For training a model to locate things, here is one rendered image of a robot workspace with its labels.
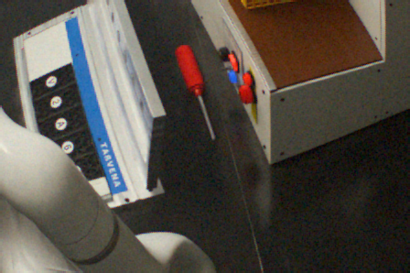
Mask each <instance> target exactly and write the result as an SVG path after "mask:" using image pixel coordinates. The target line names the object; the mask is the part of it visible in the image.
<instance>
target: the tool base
mask: <svg viewBox="0 0 410 273"><path fill-rule="evenodd" d="M90 10H91V9H90V6H89V4H87V5H84V6H80V7H77V8H75V9H73V10H71V11H70V12H68V13H65V14H63V15H61V16H58V17H56V18H54V19H52V20H50V21H48V22H46V23H44V24H42V25H41V26H39V27H35V28H33V29H30V30H29V31H28V32H27V33H29V32H31V33H30V35H28V34H27V33H25V34H23V35H21V36H18V37H17V38H14V45H15V46H14V48H15V54H16V55H15V56H16V69H17V76H18V83H19V88H20V93H21V94H20V95H21V101H22V105H23V111H24V116H25V121H26V127H27V129H29V130H30V131H32V132H35V129H34V125H33V119H32V116H31V112H30V106H29V101H28V97H27V86H26V80H25V73H24V69H23V68H24V66H23V62H22V61H23V60H22V53H21V49H22V48H24V49H25V44H24V42H25V41H26V40H27V39H29V38H32V37H34V36H36V35H37V34H39V33H41V32H43V31H44V30H46V29H49V28H51V27H55V26H56V25H57V24H59V23H62V22H64V21H66V20H69V19H71V18H72V17H74V16H78V19H79V22H80V26H81V33H82V36H83V41H84V45H85V46H84V47H85V48H86V53H87V57H88V62H89V63H90V64H89V65H90V68H91V72H92V77H93V83H94V85H95V90H96V92H97V93H98V95H97V96H98V99H99V101H100V107H101V109H102V112H103V117H104V120H105V123H106V125H107V130H108V133H109V135H110V138H111V140H112V142H113V147H114V150H115V153H116V157H117V159H118V162H119V165H120V168H121V170H122V173H123V175H124V178H125V179H126V182H127V185H128V187H129V191H128V192H126V193H124V194H122V193H121V194H118V195H116V196H113V197H112V199H113V200H112V201H111V202H108V204H109V206H110V207H111V208H112V209H113V211H114V212H115V213H116V212H121V211H124V210H129V209H132V208H136V207H139V206H142V205H145V204H149V203H152V202H157V201H160V200H162V201H163V200H165V199H166V194H165V191H164V189H163V187H162V186H161V184H160V181H159V179H158V180H157V189H156V188H154V189H150V190H146V187H145V184H144V183H143V180H142V175H141V173H140V170H139V168H138V166H137V163H136V162H135V161H134V158H133V155H132V152H131V150H130V147H129V145H128V143H127V142H126V140H125V137H124V130H123V128H122V126H121V123H120V120H119V118H118V115H117V109H116V106H115V103H114V101H113V95H112V93H111V88H110V85H109V78H108V75H107V71H105V70H104V66H103V60H102V58H101V56H102V55H101V54H100V53H99V52H100V51H99V50H98V46H97V41H96V37H95V35H94V28H93V24H92V20H91V16H90V14H91V11H90ZM72 11H73V12H74V14H73V15H72V14H71V12H72ZM35 133H36V132H35ZM125 198H128V199H129V201H130V202H126V201H125V200H124V199H125Z"/></svg>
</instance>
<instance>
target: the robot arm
mask: <svg viewBox="0 0 410 273"><path fill-rule="evenodd" d="M0 192H1V194H2V195H3V197H4V198H5V199H6V200H7V202H8V203H9V204H10V205H11V206H12V207H14V208H15V209H16V210H17V211H19V212H20V213H22V214H23V215H25V217H26V218H28V219H29V220H30V221H31V222H32V223H33V224H35V225H36V227H37V228H38V230H39V231H41V233H43V234H44V236H45V237H46V238H47V239H48V240H49V241H50V242H51V243H52V244H53V245H54V246H55V247H56V248H57V249H58V250H59V251H60V252H61V254H62V255H64V256H65V257H66V258H67V259H68V260H69V261H70V262H71V263H72V264H73V265H74V266H75V267H76V268H78V269H79V271H80V272H81V273H217V272H216V268H215V266H213V265H214V264H213V262H212V261H211V259H210V258H209V257H208V256H207V255H206V254H205V253H204V252H203V251H201V249H200V248H199V247H198V246H196V245H195V244H194V243H193V242H192V241H191V240H188V239H187V238H186V237H184V236H182V235H178V234H172V233H162V232H159V233H152V234H150V233H148V234H143V235H134V234H133V233H132V231H131V230H130V229H129V228H128V227H127V226H126V225H125V224H124V223H123V222H122V221H121V220H120V218H119V217H118V216H117V215H116V214H115V213H114V211H113V209H112V208H111V207H110V206H109V204H108V203H107V202H106V201H105V200H104V199H103V198H102V197H101V196H100V195H99V193H98V192H97V191H96V190H95V189H94V188H93V187H92V185H91V184H90V183H89V182H88V181H87V180H86V178H85V177H84V175H83V174H82V173H81V172H80V169H79V168H78V167H77V166H76V165H75V163H74V162H73V161H72V160H71V158H70V157H69V156H68V155H67V154H66V153H65V151H64V150H62V148H61V147H59V146H58V144H56V143H55V142H54V141H51V140H50V139H48V138H46V137H45V136H42V135H41V134H39V133H35V132H32V131H30V130H29V129H27V128H24V127H22V126H20V125H18V124H16V123H15V122H14V121H12V120H11V119H10V118H9V117H7V115H6V114H5V112H4V110H2V108H1V106H0Z"/></svg>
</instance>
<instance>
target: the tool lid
mask: <svg viewBox="0 0 410 273"><path fill-rule="evenodd" d="M87 4H89V6H90V9H91V10H90V11H91V14H90V16H91V20H92V24H93V28H94V35H95V37H96V41H97V46H98V50H99V51H100V52H99V53H100V54H101V55H102V56H101V58H102V64H103V66H104V70H105V71H107V75H108V78H109V85H110V88H111V93H112V95H113V101H114V103H115V106H116V109H117V115H118V118H119V120H120V123H121V126H122V128H123V130H124V137H125V140H126V142H127V143H128V145H129V147H130V150H131V152H132V155H133V158H134V161H135V162H136V163H137V166H138V168H139V170H140V173H141V175H142V180H143V183H144V184H145V187H146V190H150V189H154V188H156V189H157V180H158V172H159V164H160V158H161V150H162V143H163V135H164V128H165V121H166V113H165V111H164V108H163V106H162V103H161V101H160V98H159V96H158V94H157V91H156V87H155V84H154V82H153V79H152V77H151V75H150V72H149V70H148V69H149V68H148V67H147V64H146V60H145V59H144V54H143V52H142V50H141V49H140V48H141V46H140V45H139V42H138V38H137V36H136V34H135V30H134V29H133V25H132V22H131V18H130V17H129V14H128V13H127V11H128V10H127V9H126V5H125V3H124V0H87Z"/></svg>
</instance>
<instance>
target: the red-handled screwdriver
mask: <svg viewBox="0 0 410 273"><path fill-rule="evenodd" d="M175 53H176V56H177V59H178V60H177V62H178V66H179V68H180V71H181V73H182V76H183V79H184V82H185V84H186V87H187V90H188V93H189V94H191V95H195V97H197V98H199V101H200V106H201V109H202V111H203V114H204V117H205V120H206V123H207V126H208V129H209V132H210V137H211V140H216V139H217V138H216V136H215V133H214V131H212V127H211V124H210V119H209V117H208V114H207V110H206V107H205V104H204V103H203V100H202V93H203V92H204V91H205V89H206V86H205V83H204V81H203V79H202V76H201V73H200V68H199V65H198V63H197V61H196V58H195V56H194V53H193V50H192V47H189V46H182V47H179V48H178V49H177V50H176V52H175Z"/></svg>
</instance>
